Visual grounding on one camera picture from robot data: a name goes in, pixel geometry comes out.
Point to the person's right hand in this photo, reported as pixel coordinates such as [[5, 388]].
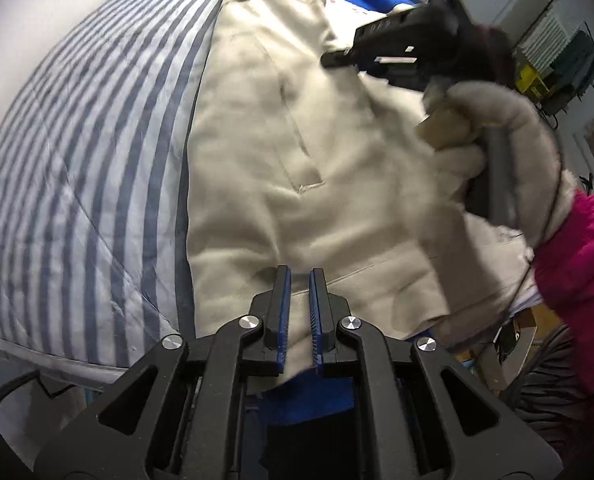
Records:
[[537, 160]]

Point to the blue striped quilt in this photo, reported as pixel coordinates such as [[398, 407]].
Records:
[[87, 160]]

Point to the cardboard box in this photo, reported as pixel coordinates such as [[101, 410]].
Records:
[[522, 332]]

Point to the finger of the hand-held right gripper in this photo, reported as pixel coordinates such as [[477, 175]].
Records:
[[339, 58]]

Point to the grey pleated cloth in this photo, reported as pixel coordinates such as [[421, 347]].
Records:
[[557, 395]]

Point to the white ribbed cloth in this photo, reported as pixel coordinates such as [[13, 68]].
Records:
[[539, 35]]

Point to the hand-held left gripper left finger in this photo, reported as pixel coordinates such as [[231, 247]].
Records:
[[285, 320]]

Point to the dark green hanging cloth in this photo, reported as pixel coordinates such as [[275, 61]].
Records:
[[579, 67]]

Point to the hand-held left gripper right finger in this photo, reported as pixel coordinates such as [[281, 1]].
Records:
[[317, 320]]

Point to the blue and cream jacket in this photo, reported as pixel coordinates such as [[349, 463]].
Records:
[[277, 160]]

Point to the yellow box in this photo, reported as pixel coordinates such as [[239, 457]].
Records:
[[528, 79]]

